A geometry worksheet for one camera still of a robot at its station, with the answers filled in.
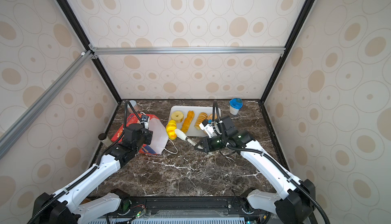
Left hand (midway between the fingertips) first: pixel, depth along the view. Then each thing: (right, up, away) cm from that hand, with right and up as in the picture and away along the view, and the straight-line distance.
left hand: (151, 126), depth 81 cm
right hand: (+25, -10, -9) cm, 28 cm away
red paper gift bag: (+1, -11, +12) cm, 16 cm away
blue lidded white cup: (+51, +13, +24) cm, 57 cm away
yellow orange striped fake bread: (+11, -1, -3) cm, 11 cm away
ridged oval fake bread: (+28, +4, +25) cm, 38 cm away
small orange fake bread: (+33, +5, +24) cm, 41 cm away
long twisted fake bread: (+20, +6, +27) cm, 33 cm away
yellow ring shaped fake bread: (+10, +5, +25) cm, 27 cm away
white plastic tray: (+21, -5, +22) cm, 31 cm away
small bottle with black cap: (-30, -9, +8) cm, 32 cm away
